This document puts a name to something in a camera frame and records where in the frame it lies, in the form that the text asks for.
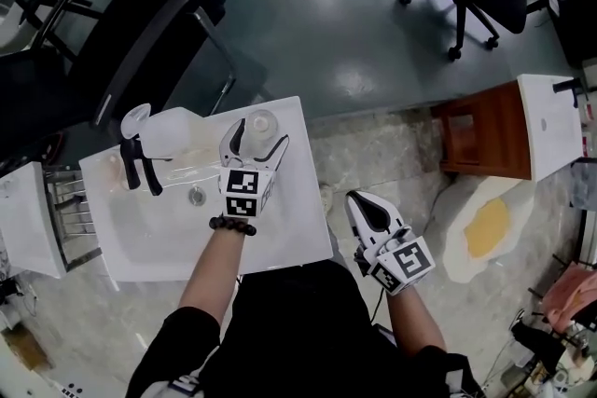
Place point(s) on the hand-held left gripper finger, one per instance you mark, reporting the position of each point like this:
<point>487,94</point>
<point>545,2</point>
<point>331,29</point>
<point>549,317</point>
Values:
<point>276,151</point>
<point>231,144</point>

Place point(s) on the pink armchair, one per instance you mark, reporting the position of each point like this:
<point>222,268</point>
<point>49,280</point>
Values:
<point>573,298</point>

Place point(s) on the black sink faucet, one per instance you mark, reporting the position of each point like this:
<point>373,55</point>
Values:
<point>133,163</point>

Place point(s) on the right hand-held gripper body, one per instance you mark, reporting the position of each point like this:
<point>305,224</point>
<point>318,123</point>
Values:
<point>401,263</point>

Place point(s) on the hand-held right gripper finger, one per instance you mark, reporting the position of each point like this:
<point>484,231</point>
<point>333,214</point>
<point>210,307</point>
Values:
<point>387,216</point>
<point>361,223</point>

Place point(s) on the white rectangular basin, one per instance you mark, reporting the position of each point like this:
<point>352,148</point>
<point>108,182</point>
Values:
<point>28,219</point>

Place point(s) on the person's left forearm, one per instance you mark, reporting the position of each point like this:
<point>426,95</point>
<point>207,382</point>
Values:
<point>212,275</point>

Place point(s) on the egg-shaped floor cushion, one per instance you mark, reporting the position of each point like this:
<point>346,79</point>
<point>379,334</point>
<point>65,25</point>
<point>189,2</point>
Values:
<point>485,228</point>

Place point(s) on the person's right forearm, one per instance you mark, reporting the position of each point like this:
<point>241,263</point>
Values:
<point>417,321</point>

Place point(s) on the wooden vanity cabinet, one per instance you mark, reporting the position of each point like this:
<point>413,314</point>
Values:
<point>490,130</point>

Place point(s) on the marble pattern panel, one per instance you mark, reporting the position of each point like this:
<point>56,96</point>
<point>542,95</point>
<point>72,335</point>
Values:
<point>585,184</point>

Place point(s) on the person's shoe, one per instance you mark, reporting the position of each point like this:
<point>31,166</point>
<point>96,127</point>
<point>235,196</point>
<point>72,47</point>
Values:
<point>326,198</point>

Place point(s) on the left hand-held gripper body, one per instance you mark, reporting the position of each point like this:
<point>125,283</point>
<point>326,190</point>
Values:
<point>242,193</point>

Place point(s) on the black vanity faucet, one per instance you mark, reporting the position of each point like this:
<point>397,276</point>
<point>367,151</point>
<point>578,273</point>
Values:
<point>570,87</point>

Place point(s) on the white sink basin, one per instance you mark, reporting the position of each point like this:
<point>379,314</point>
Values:
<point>289,223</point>

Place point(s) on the person's black shirt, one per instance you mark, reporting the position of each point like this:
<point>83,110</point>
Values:
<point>298,340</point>

